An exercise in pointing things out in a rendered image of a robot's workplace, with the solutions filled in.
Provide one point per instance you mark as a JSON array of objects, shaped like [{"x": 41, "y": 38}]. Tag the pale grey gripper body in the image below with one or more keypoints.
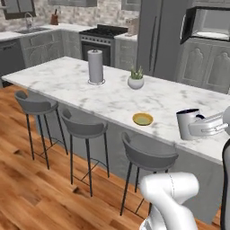
[{"x": 209, "y": 125}]

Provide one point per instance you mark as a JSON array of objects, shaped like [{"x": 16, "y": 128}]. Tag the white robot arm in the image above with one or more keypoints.
[{"x": 170, "y": 191}]

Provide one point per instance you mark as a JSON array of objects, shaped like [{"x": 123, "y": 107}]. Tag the grey cup of tea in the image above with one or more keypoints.
[{"x": 184, "y": 125}]

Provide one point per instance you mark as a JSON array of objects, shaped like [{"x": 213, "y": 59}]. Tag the yellow-green saucer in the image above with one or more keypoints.
[{"x": 143, "y": 119}]

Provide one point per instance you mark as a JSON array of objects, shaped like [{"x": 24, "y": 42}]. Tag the grey marble-top dining island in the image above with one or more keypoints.
[{"x": 90, "y": 90}]

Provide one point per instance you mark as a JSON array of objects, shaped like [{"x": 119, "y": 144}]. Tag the grey cupboards under microwave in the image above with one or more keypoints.
[{"x": 206, "y": 64}]

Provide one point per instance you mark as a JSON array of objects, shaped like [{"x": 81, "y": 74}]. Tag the grey bar stool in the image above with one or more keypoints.
[
  {"x": 85, "y": 127},
  {"x": 148, "y": 155},
  {"x": 36, "y": 104}
]

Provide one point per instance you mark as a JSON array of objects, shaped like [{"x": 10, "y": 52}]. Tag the potted plant in white pot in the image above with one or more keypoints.
[{"x": 135, "y": 81}]

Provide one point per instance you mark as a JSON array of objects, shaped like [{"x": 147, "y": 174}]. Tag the black microwave oven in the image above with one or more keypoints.
[{"x": 209, "y": 25}]

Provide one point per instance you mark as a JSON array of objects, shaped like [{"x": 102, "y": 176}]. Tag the grey fridge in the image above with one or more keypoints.
[{"x": 163, "y": 36}]

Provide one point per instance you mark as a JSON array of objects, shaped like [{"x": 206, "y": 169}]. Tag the narrow grey base cupboard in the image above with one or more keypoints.
[{"x": 125, "y": 54}]

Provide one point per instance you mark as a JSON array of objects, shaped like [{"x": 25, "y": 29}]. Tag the grey cupboard above microwave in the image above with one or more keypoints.
[{"x": 211, "y": 3}]

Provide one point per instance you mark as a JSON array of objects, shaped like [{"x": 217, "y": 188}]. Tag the beige toaster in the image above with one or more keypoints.
[{"x": 132, "y": 27}]

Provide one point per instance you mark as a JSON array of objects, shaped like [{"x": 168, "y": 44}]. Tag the white paper towel roll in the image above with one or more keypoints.
[{"x": 95, "y": 67}]

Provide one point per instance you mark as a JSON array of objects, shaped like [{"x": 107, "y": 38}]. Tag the black and steel stove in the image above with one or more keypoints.
[{"x": 99, "y": 42}]

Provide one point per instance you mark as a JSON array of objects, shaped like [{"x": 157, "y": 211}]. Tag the grey base cupboard run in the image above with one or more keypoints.
[{"x": 45, "y": 48}]

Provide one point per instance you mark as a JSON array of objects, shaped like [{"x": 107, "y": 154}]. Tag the grey range hood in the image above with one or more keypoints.
[{"x": 73, "y": 2}]

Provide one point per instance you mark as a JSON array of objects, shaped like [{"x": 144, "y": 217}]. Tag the brown knife block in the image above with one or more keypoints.
[{"x": 54, "y": 18}]

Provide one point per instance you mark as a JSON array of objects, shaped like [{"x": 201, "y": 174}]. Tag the steel sink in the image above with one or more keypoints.
[{"x": 31, "y": 30}]

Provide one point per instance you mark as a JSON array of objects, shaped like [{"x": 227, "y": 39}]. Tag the steel tap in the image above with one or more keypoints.
[{"x": 28, "y": 19}]

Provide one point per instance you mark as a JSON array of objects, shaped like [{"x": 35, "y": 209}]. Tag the dark grey dishwasher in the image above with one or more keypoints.
[{"x": 10, "y": 58}]

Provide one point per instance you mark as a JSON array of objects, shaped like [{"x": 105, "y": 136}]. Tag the dark framed window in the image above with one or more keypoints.
[{"x": 18, "y": 8}]

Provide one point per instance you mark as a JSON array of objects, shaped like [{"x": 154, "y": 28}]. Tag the small grey wall cupboard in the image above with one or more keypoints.
[{"x": 130, "y": 4}]

